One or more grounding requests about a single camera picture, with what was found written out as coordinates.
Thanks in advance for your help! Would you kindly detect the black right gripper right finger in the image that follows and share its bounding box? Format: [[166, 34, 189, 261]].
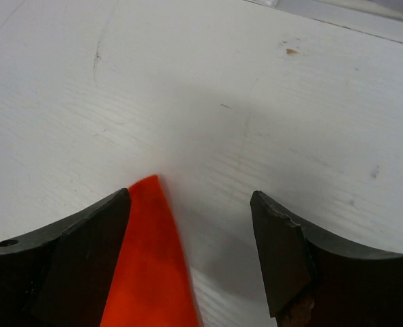
[[250, 191, 403, 326]]

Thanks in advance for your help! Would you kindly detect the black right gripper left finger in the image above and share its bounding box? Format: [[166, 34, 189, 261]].
[[0, 188, 131, 326]]

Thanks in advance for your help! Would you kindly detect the orange t-shirt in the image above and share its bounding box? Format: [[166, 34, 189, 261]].
[[100, 175, 201, 326]]

